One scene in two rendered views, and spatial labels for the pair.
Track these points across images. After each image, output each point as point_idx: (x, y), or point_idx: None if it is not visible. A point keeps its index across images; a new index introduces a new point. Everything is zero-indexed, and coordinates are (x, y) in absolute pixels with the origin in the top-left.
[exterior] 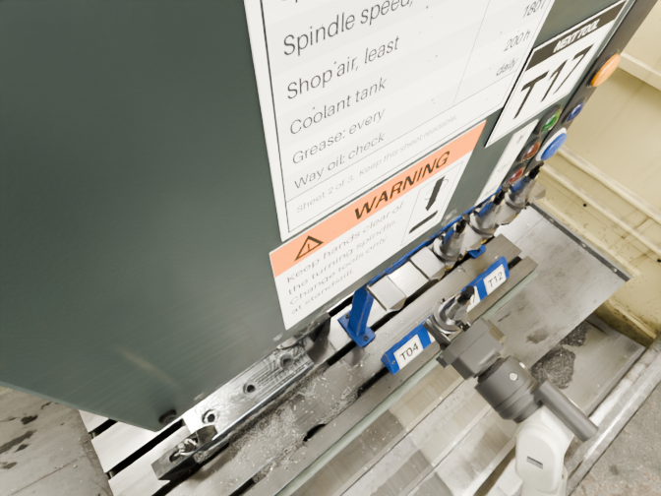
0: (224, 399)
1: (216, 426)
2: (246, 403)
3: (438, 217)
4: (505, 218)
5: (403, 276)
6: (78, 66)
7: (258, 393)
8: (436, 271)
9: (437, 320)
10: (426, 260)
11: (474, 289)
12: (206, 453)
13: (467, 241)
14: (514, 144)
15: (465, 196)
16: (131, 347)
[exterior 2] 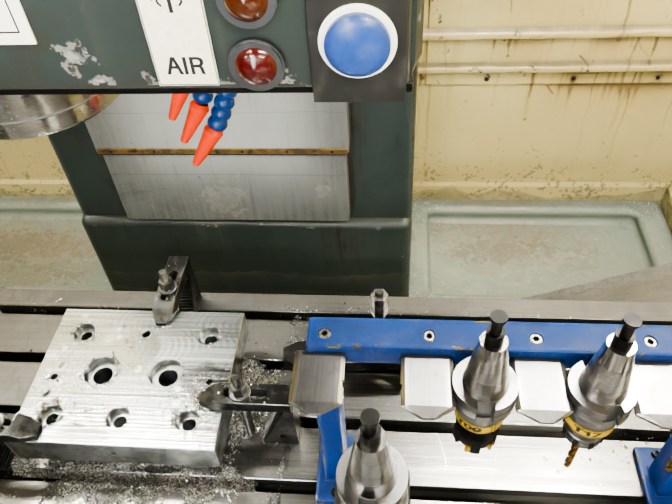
0: (82, 407)
1: (43, 431)
2: (96, 432)
3: (13, 21)
4: (654, 412)
5: (484, 451)
6: None
7: (118, 431)
8: (426, 403)
9: (338, 466)
10: (427, 377)
11: (377, 421)
12: (26, 467)
13: (533, 399)
14: None
15: (85, 19)
16: None
